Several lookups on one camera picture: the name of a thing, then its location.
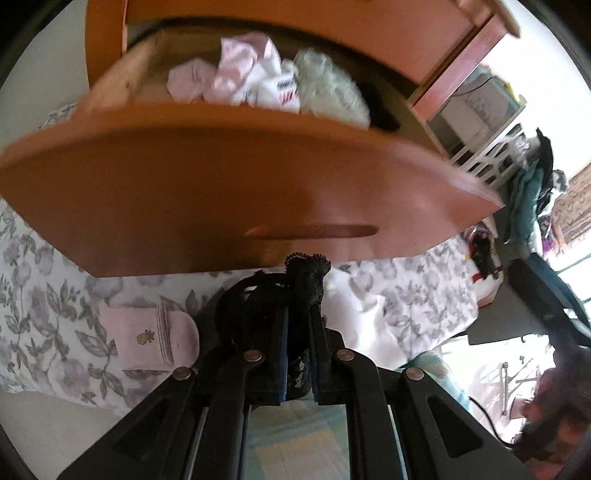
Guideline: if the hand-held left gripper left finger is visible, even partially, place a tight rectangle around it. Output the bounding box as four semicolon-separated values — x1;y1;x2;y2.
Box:
58;305;291;480

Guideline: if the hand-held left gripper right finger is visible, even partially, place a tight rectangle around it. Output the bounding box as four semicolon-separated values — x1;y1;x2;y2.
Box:
308;305;539;480

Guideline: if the black lace garment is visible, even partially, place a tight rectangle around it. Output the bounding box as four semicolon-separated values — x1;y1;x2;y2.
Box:
215;253;333;402

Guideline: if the pink embroidered sock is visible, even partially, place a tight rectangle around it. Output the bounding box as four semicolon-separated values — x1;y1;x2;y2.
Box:
99;302;200;372

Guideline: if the wooden nightstand drawer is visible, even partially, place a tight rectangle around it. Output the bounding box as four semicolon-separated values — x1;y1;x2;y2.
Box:
124;0;495;86
0;28;506;278

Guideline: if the pale green lace garment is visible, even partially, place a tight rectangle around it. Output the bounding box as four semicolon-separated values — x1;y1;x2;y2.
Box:
293;48;372;130

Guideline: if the white cartoon print garment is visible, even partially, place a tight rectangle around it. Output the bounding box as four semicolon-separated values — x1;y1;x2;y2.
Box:
231;39;301;114

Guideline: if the pink garment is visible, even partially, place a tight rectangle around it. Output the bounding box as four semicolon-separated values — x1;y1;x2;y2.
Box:
166;37;259;104

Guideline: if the checkered yellow blue blanket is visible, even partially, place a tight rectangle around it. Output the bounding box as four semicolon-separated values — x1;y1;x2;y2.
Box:
242;351;467;480

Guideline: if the brown patterned cloth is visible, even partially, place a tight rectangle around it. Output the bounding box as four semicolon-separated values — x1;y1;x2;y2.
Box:
551;171;591;250

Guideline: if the teal quilted jacket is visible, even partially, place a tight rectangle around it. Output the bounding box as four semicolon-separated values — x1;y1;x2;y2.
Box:
503;161;548;245

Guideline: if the floral bedsheet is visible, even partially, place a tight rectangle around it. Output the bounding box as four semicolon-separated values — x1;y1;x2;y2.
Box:
0;104;490;411

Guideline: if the black hanging garment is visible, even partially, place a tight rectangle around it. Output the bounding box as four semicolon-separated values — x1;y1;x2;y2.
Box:
536;129;555;204

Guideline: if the white house-shaped shelf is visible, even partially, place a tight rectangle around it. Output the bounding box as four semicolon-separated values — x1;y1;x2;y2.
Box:
427;69;527;190

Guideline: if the clear plastic wrap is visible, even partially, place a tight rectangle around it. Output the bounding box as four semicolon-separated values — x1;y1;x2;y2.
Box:
508;136;532;162

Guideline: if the pale printed box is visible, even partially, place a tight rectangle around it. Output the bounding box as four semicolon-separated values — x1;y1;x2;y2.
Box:
429;76;513;153

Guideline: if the black power cable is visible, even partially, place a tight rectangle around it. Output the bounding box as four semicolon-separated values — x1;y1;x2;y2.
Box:
457;76;497;100

